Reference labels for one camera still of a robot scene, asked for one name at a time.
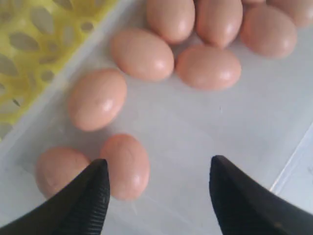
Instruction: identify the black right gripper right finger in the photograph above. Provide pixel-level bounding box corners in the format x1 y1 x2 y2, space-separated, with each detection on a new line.
209 155 313 235

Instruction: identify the brown egg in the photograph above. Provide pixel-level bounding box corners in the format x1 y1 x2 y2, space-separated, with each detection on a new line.
100 133 150 201
110 27 174 82
175 45 242 91
196 0 243 48
35 146 90 199
67 68 127 131
242 0 266 5
266 0 313 27
146 0 195 44
240 4 297 58

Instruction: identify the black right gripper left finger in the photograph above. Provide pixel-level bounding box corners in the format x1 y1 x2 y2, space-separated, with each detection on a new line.
0 159 110 235

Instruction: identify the yellow plastic egg tray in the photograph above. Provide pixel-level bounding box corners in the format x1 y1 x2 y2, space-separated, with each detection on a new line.
0 0 116 139

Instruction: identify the clear plastic container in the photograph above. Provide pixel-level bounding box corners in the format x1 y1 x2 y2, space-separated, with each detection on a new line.
0 0 313 235

